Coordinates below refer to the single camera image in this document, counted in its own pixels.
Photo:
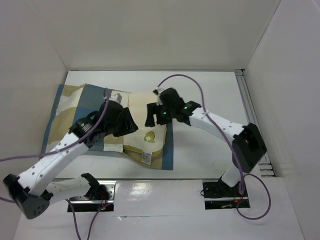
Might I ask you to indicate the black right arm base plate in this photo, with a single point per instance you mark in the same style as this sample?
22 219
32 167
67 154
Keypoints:
219 196

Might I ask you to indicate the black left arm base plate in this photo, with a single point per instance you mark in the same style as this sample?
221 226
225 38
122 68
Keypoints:
103 200

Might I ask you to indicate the blue beige plaid pillowcase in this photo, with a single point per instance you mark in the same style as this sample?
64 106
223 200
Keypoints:
75 102

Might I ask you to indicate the aluminium frame rail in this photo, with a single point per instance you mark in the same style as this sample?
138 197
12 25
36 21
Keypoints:
265 165

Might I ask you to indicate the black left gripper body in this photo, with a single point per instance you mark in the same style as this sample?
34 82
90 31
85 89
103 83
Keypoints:
123 126

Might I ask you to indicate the cream pillow with duck patch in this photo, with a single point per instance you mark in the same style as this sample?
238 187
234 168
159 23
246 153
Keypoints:
145 146

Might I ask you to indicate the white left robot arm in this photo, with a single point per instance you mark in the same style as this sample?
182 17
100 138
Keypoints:
34 191

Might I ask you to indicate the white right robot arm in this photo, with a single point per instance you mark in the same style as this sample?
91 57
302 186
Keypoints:
248 146

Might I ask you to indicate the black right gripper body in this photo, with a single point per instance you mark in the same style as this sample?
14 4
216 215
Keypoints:
158 115

